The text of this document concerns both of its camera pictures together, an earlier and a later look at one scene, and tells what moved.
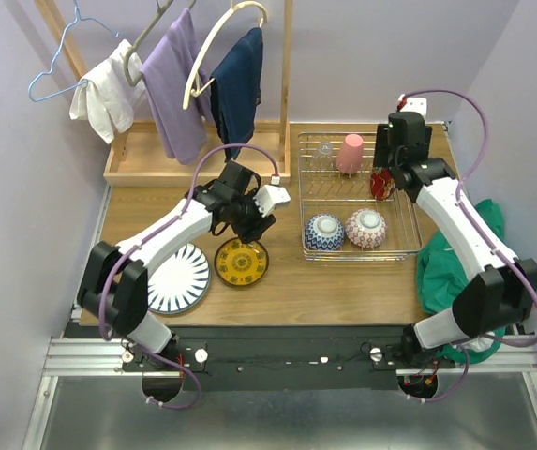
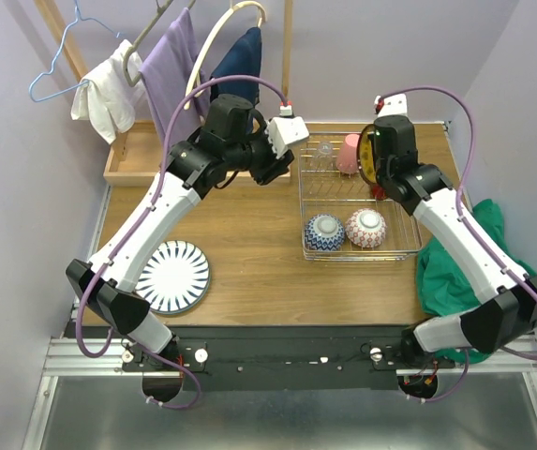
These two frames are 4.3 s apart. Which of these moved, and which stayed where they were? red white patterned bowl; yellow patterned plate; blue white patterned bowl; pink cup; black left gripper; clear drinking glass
Moved: black left gripper; yellow patterned plate
Stayed: pink cup; blue white patterned bowl; clear drinking glass; red white patterned bowl
